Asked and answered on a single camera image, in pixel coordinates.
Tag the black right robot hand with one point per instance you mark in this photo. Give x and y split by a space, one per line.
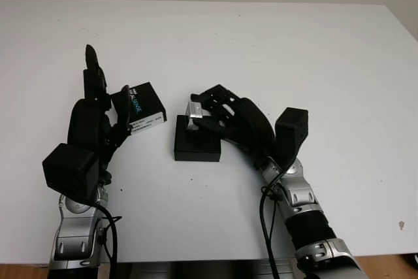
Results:
251 125

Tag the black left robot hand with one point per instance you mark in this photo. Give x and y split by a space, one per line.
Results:
85 125

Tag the small silver camera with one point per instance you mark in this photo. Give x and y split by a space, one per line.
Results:
197 112

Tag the black RealSense box lid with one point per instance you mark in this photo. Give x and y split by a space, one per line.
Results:
147 99

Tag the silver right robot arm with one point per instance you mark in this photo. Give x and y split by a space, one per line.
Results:
310 226

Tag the dark robot torso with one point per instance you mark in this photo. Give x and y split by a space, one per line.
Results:
212 270

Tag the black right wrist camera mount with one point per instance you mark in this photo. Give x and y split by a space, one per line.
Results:
290 132

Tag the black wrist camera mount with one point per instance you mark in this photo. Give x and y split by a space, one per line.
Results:
72 171
290 132

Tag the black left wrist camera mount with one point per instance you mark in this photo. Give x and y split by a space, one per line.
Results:
72 171

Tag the black camera box base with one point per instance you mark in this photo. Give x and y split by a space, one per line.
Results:
197 155

